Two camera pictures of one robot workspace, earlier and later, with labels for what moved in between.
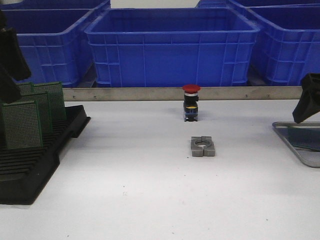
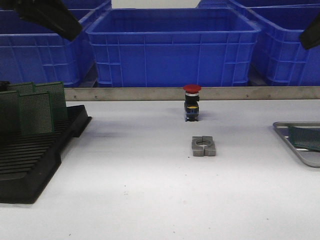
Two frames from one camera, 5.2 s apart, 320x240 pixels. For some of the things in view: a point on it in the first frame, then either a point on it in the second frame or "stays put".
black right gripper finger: (11, 56) -> (54, 14)
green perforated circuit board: (304, 138) stays put
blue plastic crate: (54, 44) stays put
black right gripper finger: (309, 103) -> (310, 37)
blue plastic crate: (171, 47) stays put
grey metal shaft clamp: (202, 146) stays put
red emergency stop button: (190, 102) stays put
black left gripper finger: (9, 90) -> (53, 14)
